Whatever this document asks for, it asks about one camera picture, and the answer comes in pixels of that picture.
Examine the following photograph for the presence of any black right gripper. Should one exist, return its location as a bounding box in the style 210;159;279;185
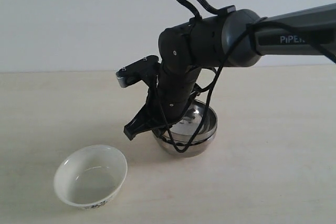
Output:
123;63;201;140

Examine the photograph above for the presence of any smooth stainless steel bowl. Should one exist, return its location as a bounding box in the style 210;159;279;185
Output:
153;127;217;158

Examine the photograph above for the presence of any ribbed stainless steel bowl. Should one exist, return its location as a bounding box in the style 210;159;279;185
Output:
170;100;217;136

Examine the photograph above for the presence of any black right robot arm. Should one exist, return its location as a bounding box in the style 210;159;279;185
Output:
117;4;335;139

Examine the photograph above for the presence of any white ceramic bowl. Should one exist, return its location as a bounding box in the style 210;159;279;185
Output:
53;145;128;209

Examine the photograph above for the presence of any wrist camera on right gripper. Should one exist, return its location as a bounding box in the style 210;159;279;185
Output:
115;55;160;88

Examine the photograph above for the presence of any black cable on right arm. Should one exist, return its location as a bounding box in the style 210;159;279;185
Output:
146;0;336;154

